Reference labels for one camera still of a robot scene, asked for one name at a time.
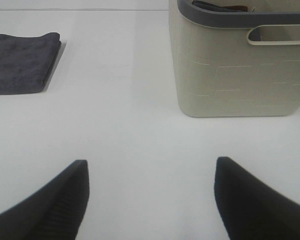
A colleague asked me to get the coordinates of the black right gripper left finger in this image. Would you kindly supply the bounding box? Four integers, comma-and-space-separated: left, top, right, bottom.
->
0, 160, 90, 240

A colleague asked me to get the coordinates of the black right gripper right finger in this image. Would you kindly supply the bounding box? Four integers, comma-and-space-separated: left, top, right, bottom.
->
213, 157, 300, 240

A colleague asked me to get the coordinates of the beige basket with grey rim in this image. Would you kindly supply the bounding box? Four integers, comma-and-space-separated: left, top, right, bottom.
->
168, 0, 300, 117

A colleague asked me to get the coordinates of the folded dark grey towel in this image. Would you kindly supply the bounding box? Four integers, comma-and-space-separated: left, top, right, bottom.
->
0, 32, 61, 95

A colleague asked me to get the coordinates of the dark towel inside beige basket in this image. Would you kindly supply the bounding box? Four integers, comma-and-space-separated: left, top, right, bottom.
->
192, 0, 248, 12

